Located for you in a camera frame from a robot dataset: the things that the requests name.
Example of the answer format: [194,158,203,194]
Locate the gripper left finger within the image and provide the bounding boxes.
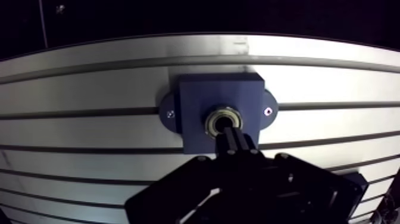
[124,126,238,224]

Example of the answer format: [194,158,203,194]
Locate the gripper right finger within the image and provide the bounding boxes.
[233,127,370,224]

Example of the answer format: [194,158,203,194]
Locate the steel bearing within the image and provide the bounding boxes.
[204,105,244,140]

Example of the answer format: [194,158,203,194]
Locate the dark blue-grey housing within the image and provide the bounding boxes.
[158,72,279,155]

